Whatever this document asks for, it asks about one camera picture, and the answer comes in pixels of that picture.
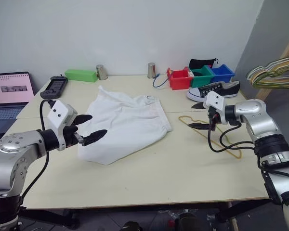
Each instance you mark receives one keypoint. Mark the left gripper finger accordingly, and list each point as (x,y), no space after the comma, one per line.
(83,119)
(95,136)

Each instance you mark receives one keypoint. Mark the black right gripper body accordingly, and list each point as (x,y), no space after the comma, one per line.
(214,120)

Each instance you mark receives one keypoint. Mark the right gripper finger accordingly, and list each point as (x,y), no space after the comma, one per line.
(200,125)
(199,106)

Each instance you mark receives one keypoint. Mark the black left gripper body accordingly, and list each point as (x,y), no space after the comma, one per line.
(71,134)

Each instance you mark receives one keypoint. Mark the white cloth garment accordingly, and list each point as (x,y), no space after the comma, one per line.
(125,120)

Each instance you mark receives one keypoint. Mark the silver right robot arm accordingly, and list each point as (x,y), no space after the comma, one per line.
(257,115)

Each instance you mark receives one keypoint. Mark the green plastic bin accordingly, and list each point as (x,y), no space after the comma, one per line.
(202,80)

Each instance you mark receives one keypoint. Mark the black white canvas sneaker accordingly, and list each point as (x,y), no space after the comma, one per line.
(221,90)

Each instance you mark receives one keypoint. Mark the red plastic bin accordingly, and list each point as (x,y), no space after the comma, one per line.
(180,81)

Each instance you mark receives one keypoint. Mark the blue plastic bin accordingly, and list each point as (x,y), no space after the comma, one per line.
(222,75)

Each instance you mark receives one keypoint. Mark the black handheld controller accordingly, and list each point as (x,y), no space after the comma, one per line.
(54,86)

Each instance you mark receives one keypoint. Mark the green rectangular box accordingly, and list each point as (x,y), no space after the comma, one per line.
(79,75)

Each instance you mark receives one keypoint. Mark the wide metal cup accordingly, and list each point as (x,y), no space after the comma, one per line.
(101,72)

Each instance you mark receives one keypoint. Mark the hangers on wooden rack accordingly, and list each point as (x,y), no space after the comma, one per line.
(254,80)

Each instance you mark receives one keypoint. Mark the wooden clothes rack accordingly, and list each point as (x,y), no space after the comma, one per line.
(263,92)

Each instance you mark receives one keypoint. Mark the bundle of coloured hangers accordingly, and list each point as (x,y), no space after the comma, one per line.
(248,74)

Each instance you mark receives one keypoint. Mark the slim metal cup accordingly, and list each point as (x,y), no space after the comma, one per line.
(151,70)

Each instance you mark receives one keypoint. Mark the open laptop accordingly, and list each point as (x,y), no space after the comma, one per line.
(9,89)

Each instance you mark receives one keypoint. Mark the wooden table leg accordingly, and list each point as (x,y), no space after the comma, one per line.
(233,216)

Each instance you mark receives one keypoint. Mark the dark rounded shape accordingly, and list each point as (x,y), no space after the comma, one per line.
(132,226)

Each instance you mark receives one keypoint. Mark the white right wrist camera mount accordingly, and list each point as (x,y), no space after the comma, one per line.
(215,99)

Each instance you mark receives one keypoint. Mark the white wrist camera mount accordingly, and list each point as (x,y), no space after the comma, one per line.
(59,113)
(215,99)

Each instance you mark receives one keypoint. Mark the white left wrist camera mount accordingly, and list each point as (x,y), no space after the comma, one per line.
(59,113)

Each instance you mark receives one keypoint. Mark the black frame strut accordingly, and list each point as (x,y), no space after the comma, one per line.
(243,209)

